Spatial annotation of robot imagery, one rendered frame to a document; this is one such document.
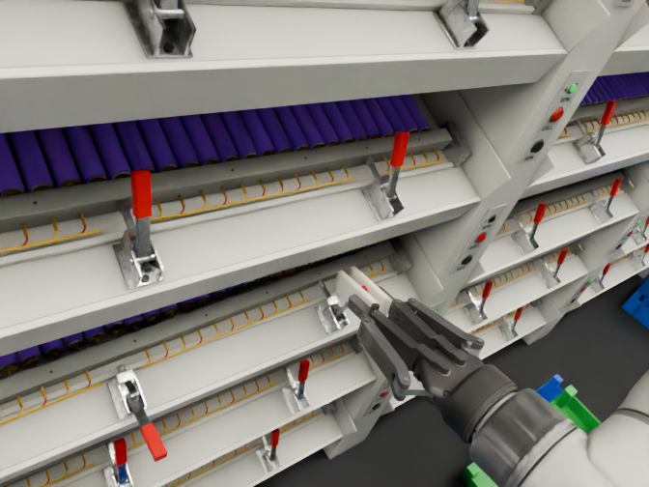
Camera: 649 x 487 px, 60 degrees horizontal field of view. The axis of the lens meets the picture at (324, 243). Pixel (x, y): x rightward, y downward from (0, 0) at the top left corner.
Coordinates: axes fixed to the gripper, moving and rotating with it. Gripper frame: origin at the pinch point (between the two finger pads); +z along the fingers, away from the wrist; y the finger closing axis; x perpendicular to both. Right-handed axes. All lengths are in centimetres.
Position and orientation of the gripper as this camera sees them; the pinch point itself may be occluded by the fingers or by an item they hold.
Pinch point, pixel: (361, 294)
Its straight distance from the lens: 66.7
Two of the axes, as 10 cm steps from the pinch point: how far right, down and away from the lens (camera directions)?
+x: 1.8, -8.1, -5.5
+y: 7.8, -2.2, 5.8
